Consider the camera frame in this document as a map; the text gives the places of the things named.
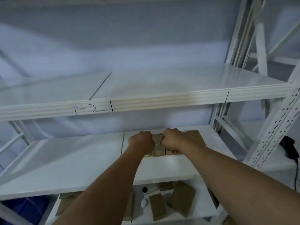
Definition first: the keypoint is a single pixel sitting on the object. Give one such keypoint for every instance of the yellow-edged white sticker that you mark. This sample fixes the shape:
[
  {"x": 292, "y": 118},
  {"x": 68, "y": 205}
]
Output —
[{"x": 76, "y": 106}]

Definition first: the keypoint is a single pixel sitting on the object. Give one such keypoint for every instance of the person's right forearm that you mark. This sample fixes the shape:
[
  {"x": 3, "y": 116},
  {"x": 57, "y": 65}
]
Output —
[{"x": 234, "y": 185}]

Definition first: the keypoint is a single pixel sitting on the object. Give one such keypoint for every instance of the cardboard box with printed label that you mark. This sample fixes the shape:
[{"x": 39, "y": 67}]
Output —
[{"x": 158, "y": 151}]

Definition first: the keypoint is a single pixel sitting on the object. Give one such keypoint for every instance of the person's left hand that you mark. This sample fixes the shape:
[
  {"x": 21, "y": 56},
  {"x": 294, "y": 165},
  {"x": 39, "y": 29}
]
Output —
[{"x": 140, "y": 144}]

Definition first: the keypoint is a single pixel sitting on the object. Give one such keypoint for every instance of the white metal shelving rack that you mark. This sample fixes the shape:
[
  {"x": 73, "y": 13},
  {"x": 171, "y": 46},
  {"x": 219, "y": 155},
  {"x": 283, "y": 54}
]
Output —
[{"x": 164, "y": 86}]

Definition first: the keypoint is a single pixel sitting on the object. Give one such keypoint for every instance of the person's right hand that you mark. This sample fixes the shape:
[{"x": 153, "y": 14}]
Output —
[{"x": 182, "y": 141}]

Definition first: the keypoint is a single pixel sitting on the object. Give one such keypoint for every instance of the person's left forearm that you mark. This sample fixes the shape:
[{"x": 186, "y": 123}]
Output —
[{"x": 105, "y": 196}]

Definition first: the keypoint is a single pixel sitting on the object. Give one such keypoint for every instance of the white roll with dark hole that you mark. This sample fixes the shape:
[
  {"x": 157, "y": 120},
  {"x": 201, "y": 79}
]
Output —
[{"x": 147, "y": 189}]

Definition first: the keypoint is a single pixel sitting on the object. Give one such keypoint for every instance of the small white round cap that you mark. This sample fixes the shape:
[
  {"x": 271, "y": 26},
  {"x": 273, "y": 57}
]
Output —
[{"x": 144, "y": 203}]

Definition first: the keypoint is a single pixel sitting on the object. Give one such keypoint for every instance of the blue plastic crate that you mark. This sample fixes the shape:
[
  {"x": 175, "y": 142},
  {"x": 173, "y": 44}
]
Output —
[{"x": 23, "y": 209}]

